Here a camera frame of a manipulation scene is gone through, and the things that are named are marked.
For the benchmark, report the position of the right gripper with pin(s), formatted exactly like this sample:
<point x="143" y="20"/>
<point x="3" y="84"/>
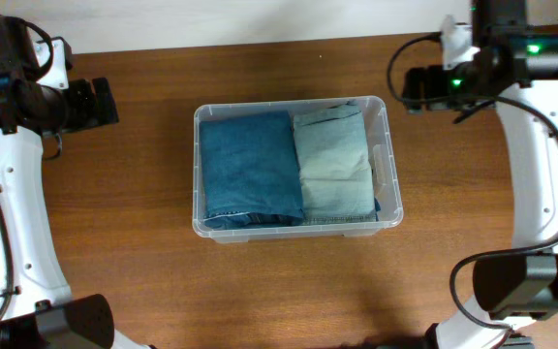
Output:
<point x="424" y="77"/>

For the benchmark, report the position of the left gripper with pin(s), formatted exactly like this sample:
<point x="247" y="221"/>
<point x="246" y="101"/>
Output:
<point x="91" y="114"/>

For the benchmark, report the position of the blue garment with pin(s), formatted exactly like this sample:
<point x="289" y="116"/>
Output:
<point x="377" y="209"/>

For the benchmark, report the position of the light grey jeans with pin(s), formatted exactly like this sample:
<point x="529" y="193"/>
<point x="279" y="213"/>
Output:
<point x="334" y="169"/>

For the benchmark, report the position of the dark blue jeans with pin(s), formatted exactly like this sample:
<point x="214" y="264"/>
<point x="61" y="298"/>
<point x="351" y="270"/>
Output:
<point x="250" y="173"/>

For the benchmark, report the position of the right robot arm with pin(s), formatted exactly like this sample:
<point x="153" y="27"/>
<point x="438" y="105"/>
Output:
<point x="497" y="61"/>

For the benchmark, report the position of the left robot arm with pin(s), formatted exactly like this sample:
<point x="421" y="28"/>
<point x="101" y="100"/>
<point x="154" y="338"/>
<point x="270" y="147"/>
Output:
<point x="38" y="101"/>

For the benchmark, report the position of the clear plastic storage bin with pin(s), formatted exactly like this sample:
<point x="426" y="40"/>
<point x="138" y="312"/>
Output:
<point x="381" y="158"/>

